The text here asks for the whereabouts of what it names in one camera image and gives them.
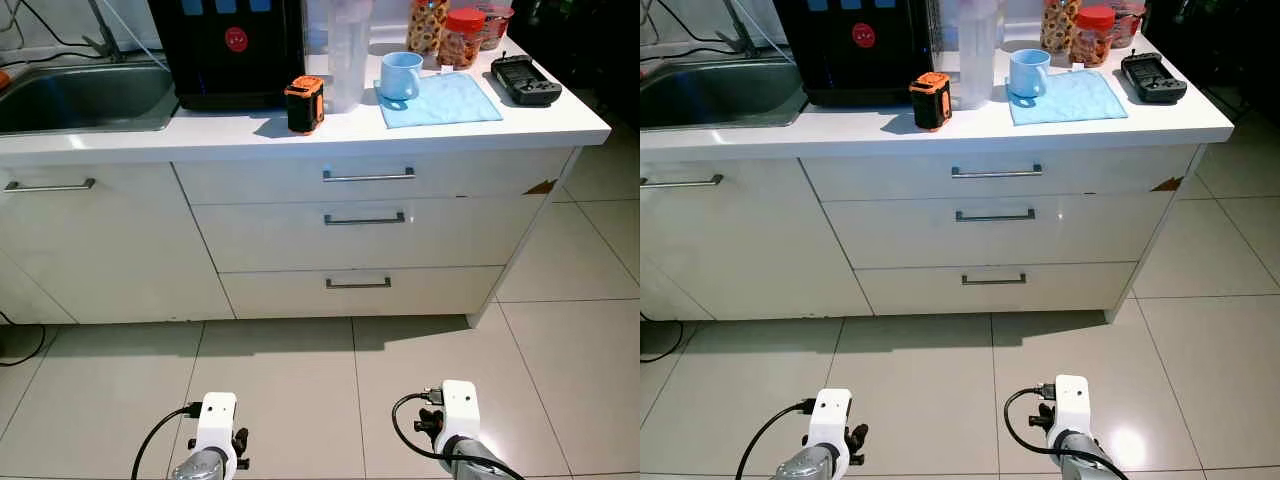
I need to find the white drawer front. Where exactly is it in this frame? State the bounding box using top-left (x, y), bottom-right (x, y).
top-left (800, 145), bottom-right (1201, 202)
top-left (855, 262), bottom-right (1139, 317)
top-left (175, 148), bottom-right (573, 206)
top-left (192, 195), bottom-right (549, 273)
top-left (220, 265), bottom-right (506, 321)
top-left (820, 190), bottom-right (1176, 271)

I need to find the white cabinet door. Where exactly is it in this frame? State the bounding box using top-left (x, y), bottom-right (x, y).
top-left (640, 160), bottom-right (873, 321)
top-left (0, 163), bottom-right (236, 326)

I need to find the light blue cloth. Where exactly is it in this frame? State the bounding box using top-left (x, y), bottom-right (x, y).
top-left (375, 72), bottom-right (504, 130)
top-left (1005, 68), bottom-right (1129, 127)

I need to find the light blue mug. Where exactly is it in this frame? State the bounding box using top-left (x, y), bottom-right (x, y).
top-left (1007, 48), bottom-right (1052, 100)
top-left (377, 51), bottom-right (425, 105)

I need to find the black handheld device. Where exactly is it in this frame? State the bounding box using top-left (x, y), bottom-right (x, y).
top-left (490, 54), bottom-right (563, 107)
top-left (1120, 50), bottom-right (1189, 105)

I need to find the translucent plastic pitcher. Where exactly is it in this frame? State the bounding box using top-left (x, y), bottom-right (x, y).
top-left (955, 0), bottom-right (1006, 111)
top-left (325, 0), bottom-right (374, 114)

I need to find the stainless steel sink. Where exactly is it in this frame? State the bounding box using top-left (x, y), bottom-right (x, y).
top-left (0, 60), bottom-right (181, 137)
top-left (640, 55), bottom-right (809, 132)

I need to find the black countertop appliance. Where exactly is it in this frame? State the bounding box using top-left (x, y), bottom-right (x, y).
top-left (148, 0), bottom-right (307, 112)
top-left (775, 0), bottom-right (943, 109)

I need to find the clear jar with red lid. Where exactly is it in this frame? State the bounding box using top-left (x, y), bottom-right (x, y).
top-left (1070, 5), bottom-right (1117, 68)
top-left (438, 8), bottom-right (487, 70)

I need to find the clear snack jar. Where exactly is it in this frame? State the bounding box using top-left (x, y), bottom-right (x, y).
top-left (407, 0), bottom-right (451, 57)
top-left (1040, 0), bottom-right (1081, 55)

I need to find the clear container with red rim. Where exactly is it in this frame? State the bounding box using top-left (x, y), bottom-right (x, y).
top-left (478, 0), bottom-right (516, 51)
top-left (1108, 0), bottom-right (1148, 49)

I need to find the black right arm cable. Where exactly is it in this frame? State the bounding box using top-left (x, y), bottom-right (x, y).
top-left (1005, 382), bottom-right (1131, 480)
top-left (392, 385), bottom-right (528, 480)

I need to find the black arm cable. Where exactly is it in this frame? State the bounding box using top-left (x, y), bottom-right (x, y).
top-left (392, 385), bottom-right (528, 480)
top-left (132, 402), bottom-right (204, 480)
top-left (1005, 382), bottom-right (1131, 480)
top-left (735, 398), bottom-right (818, 480)

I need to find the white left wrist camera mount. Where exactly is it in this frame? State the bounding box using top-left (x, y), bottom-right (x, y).
top-left (813, 388), bottom-right (854, 473)
top-left (194, 392), bottom-right (239, 473)

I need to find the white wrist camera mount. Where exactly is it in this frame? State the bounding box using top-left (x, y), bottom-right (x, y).
top-left (813, 388), bottom-right (854, 473)
top-left (1050, 375), bottom-right (1092, 441)
top-left (194, 392), bottom-right (239, 473)
top-left (437, 380), bottom-right (482, 448)

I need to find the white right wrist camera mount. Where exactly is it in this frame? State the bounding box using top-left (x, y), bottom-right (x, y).
top-left (437, 380), bottom-right (482, 448)
top-left (1050, 375), bottom-right (1092, 441)

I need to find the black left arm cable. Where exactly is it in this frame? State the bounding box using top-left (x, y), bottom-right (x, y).
top-left (132, 402), bottom-right (204, 480)
top-left (735, 398), bottom-right (818, 480)

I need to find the black floor cable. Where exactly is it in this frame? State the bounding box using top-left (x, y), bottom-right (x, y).
top-left (640, 315), bottom-right (682, 364)
top-left (0, 310), bottom-right (47, 367)

